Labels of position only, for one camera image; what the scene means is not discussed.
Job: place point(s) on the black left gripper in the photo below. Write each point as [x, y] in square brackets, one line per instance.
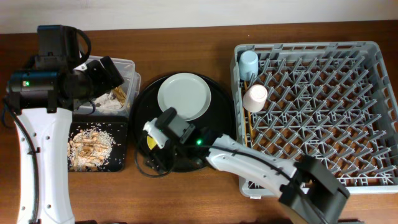
[107, 82]

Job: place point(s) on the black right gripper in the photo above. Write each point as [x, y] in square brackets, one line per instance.
[160, 159]

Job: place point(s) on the white paper napkin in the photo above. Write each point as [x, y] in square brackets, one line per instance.
[107, 101]

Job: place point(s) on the yellow bowl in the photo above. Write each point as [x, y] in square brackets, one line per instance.
[151, 143]

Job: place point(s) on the gold foil wrapper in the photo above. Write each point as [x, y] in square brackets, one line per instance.
[120, 95]

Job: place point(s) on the grey round plate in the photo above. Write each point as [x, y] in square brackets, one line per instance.
[188, 93]

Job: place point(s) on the food scraps and rice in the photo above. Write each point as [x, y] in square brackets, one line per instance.
[89, 150]

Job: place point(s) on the pink plastic cup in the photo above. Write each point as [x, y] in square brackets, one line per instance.
[254, 99]

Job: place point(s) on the blue plastic cup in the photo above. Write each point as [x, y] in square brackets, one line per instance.
[248, 65]

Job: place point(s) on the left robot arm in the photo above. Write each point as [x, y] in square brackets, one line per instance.
[41, 99]

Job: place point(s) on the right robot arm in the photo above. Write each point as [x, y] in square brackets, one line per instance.
[306, 189]

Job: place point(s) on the clear plastic waste bin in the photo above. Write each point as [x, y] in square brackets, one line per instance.
[130, 87]

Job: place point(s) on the grey dishwasher rack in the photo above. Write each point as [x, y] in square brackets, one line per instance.
[330, 100]

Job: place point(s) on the black rectangular tray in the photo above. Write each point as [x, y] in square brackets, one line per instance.
[115, 125]

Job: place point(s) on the round black serving tray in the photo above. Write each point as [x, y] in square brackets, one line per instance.
[218, 117]

